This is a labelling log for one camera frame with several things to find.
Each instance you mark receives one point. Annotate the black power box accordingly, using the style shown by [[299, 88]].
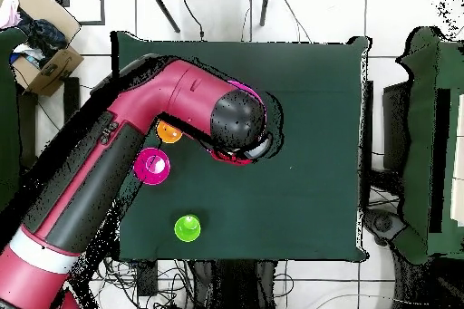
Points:
[[146, 278]]

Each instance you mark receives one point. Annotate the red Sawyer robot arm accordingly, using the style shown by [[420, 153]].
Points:
[[174, 91]]

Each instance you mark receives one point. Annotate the pink cloth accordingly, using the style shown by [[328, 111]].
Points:
[[9, 11]]

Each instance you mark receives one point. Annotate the small magenta bowl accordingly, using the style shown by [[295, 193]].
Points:
[[152, 167]]

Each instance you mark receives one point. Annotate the orange cup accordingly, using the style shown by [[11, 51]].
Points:
[[170, 135]]

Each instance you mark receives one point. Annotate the green cloth covered table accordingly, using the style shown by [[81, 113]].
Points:
[[9, 106], [420, 106]]

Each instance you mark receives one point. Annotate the cardboard box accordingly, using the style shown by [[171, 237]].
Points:
[[54, 69]]

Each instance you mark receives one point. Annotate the light green cup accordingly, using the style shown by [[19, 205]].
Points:
[[187, 228]]

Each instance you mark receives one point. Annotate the dark grey chair base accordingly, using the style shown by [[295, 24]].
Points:
[[384, 222]]

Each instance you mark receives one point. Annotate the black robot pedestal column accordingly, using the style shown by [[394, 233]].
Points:
[[235, 287]]

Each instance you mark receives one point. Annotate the dark green tablecloth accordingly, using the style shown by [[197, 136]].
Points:
[[308, 69]]

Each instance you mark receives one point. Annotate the dark blue clothing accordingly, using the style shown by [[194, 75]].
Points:
[[43, 37]]

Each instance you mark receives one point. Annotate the black stool frame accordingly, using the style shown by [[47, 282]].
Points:
[[71, 95]]

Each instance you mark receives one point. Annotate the large pink bowl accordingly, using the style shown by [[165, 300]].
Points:
[[250, 88]]

